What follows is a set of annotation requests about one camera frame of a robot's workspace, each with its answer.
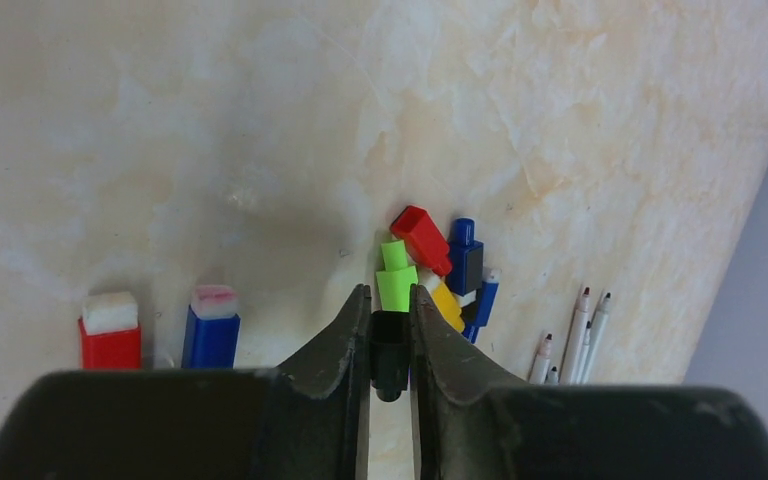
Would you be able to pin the yellow pen cap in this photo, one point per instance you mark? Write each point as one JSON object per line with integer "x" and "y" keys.
{"x": 444, "y": 300}

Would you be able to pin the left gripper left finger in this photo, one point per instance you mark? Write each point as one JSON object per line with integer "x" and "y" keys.
{"x": 306, "y": 418}

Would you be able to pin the blue capped white marker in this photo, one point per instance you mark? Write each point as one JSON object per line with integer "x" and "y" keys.
{"x": 212, "y": 328}

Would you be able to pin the black white marker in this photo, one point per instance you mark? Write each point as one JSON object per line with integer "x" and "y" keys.
{"x": 598, "y": 323}

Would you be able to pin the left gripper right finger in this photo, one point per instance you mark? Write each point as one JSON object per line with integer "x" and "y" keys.
{"x": 473, "y": 419}

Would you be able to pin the green pen cap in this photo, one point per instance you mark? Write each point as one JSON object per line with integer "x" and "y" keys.
{"x": 397, "y": 277}

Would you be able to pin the red capped white marker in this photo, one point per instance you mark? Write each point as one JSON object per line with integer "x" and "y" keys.
{"x": 110, "y": 334}

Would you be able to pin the black pen cap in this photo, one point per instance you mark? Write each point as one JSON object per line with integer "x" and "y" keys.
{"x": 466, "y": 255}
{"x": 389, "y": 354}

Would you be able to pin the red pen cap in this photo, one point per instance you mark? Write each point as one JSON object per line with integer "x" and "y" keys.
{"x": 423, "y": 240}

